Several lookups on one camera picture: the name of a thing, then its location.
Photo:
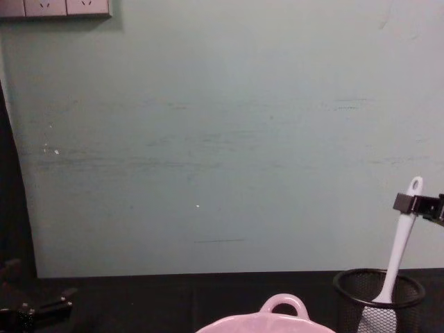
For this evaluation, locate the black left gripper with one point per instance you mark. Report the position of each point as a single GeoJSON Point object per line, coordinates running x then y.
{"type": "Point", "coordinates": [14, 320]}

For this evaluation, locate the white wall socket panel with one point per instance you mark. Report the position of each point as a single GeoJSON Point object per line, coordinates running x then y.
{"type": "Point", "coordinates": [52, 7]}

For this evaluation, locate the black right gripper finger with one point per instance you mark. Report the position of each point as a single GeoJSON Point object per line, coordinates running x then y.
{"type": "Point", "coordinates": [435, 218]}
{"type": "Point", "coordinates": [404, 203]}

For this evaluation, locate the black mesh utensil holder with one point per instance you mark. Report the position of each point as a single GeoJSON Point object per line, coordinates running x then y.
{"type": "Point", "coordinates": [409, 305]}

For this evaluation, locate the white plastic spatula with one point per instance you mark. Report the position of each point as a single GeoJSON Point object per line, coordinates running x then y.
{"type": "Point", "coordinates": [399, 246]}

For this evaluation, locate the black table cloth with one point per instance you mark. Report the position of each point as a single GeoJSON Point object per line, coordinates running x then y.
{"type": "Point", "coordinates": [173, 298]}

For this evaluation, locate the black hanging cloth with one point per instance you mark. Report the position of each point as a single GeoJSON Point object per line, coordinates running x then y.
{"type": "Point", "coordinates": [14, 208]}

